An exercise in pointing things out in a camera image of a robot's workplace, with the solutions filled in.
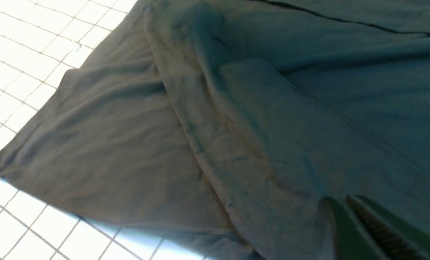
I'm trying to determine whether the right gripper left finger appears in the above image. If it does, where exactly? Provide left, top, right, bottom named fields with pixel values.
left=321, top=197, right=383, bottom=260

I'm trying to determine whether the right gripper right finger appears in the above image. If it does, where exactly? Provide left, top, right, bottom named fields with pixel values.
left=346, top=195, right=430, bottom=260

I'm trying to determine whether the gray long sleeve shirt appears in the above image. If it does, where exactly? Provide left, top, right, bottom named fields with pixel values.
left=0, top=0, right=430, bottom=260

